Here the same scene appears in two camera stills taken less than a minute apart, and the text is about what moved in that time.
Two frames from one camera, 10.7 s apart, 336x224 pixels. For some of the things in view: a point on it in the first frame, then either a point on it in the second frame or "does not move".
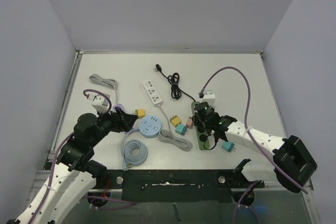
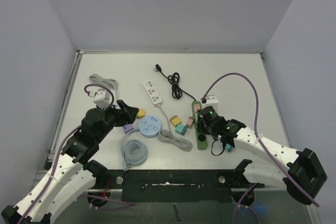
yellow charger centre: x=175 y=120 does not move
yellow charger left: x=140 y=113 does not move
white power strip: x=152 y=94 does not move
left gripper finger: x=127 y=119 → x=132 y=112
